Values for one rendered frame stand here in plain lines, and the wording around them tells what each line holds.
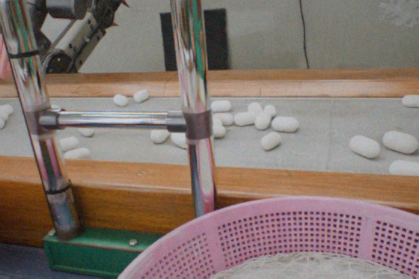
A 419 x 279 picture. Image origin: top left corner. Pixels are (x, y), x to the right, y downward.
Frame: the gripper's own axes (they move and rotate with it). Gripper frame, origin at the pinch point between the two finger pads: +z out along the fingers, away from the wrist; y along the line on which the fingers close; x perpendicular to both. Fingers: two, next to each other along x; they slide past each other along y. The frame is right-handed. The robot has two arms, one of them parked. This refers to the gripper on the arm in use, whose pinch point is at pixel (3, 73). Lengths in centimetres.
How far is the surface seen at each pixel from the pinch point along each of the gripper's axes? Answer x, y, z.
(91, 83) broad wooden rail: 11.3, 10.6, -5.1
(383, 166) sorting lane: -5, 62, 17
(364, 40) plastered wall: 155, 85, -132
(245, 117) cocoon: 1.0, 45.0, 7.6
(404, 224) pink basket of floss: -16, 61, 26
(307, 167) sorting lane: -5, 54, 17
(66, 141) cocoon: -5.6, 22.2, 15.4
